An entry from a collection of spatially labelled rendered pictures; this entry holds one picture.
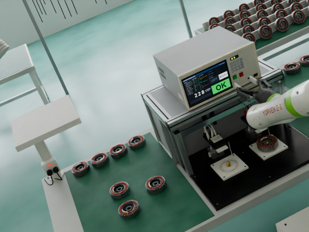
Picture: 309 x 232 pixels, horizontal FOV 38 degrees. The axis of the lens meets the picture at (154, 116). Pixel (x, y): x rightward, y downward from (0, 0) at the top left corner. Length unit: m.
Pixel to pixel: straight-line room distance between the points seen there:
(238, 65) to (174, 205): 0.79
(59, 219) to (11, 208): 1.73
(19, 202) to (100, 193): 1.78
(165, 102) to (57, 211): 0.87
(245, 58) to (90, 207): 1.16
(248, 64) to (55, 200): 1.35
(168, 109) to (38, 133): 0.71
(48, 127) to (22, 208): 1.81
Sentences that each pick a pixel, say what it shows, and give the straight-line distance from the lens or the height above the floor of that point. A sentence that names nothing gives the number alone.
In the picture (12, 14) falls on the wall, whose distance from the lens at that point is 8.37.
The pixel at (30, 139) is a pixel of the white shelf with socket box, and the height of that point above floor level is 1.20.
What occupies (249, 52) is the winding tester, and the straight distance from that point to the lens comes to 2.37.
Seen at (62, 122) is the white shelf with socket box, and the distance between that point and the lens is 2.48.
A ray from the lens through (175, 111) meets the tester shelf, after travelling 2.35.
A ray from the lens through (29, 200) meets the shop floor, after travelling 4.26.
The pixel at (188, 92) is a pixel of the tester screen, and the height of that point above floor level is 1.21.
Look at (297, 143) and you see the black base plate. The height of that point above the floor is 0.77.
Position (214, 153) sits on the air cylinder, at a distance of 2.50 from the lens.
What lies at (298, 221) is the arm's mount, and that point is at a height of 0.85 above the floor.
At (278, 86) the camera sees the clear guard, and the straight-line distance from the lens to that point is 2.44.
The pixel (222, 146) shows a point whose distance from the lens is 2.40.
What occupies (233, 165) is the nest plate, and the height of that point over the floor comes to 0.78.
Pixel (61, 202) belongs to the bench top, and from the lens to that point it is 2.71.
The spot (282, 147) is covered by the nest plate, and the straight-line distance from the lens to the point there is 2.47.
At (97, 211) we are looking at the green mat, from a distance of 2.51.
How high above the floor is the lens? 2.29
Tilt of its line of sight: 30 degrees down
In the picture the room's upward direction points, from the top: 20 degrees counter-clockwise
